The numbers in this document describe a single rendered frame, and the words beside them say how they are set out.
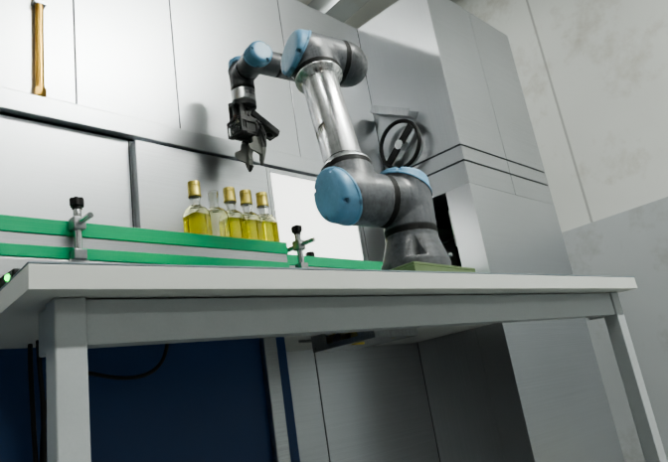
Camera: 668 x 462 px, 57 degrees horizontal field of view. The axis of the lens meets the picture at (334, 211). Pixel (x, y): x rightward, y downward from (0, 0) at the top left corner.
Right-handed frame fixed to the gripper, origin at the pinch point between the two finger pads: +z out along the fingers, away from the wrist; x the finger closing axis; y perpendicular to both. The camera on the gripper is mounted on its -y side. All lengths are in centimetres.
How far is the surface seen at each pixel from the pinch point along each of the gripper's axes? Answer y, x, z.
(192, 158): 14.7, -12.1, -4.4
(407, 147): -81, -1, -22
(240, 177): -2.6, -12.1, -1.1
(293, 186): -25.7, -12.5, -1.6
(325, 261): -18.6, 4.0, 30.3
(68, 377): 80, 54, 64
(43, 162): 57, -15, 3
